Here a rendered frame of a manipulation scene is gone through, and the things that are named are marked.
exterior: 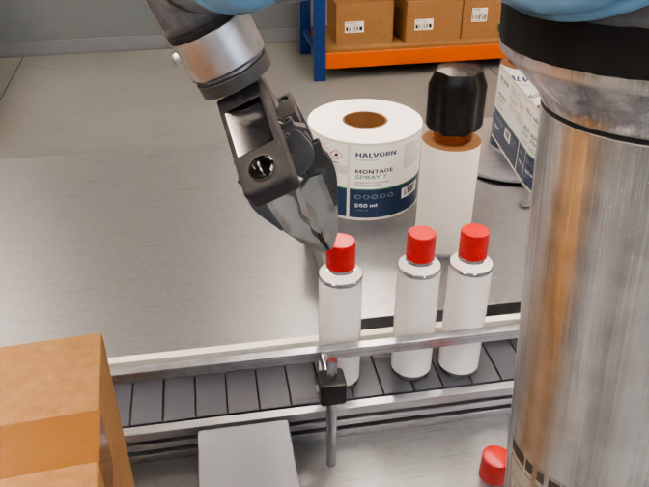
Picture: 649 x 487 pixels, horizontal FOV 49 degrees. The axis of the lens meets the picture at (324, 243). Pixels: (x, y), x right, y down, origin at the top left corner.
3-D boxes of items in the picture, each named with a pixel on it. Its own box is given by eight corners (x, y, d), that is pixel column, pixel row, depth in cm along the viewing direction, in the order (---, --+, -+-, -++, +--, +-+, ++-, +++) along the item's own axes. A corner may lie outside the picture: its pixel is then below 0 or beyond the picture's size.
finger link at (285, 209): (324, 227, 79) (286, 159, 74) (329, 255, 74) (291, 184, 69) (298, 239, 79) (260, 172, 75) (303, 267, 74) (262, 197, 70)
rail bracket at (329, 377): (334, 426, 90) (335, 324, 81) (346, 472, 84) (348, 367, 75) (309, 429, 90) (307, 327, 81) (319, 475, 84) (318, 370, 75)
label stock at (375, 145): (327, 162, 143) (327, 94, 135) (426, 177, 138) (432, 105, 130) (294, 210, 127) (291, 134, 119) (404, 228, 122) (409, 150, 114)
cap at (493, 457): (502, 490, 82) (506, 471, 80) (474, 478, 83) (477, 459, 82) (512, 470, 84) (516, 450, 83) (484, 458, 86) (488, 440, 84)
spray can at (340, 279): (354, 359, 93) (358, 226, 82) (363, 387, 89) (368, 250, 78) (315, 364, 93) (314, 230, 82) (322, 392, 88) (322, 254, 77)
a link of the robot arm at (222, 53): (245, 14, 60) (160, 58, 61) (270, 63, 62) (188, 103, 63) (243, -4, 66) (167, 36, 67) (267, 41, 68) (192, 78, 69)
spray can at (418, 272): (424, 351, 95) (437, 218, 84) (436, 378, 90) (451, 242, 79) (385, 356, 94) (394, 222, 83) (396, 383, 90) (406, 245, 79)
